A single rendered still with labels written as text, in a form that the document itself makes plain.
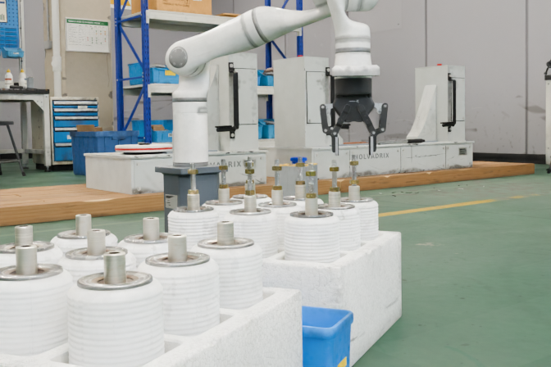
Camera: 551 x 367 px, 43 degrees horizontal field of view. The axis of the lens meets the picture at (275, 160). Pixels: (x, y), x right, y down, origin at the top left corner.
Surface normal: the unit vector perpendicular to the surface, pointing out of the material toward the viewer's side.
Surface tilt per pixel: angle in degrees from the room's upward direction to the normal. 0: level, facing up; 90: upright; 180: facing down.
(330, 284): 90
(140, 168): 90
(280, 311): 90
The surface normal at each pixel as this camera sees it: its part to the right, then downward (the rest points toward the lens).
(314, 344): -0.40, 0.09
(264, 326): 0.91, 0.00
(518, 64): -0.79, 0.04
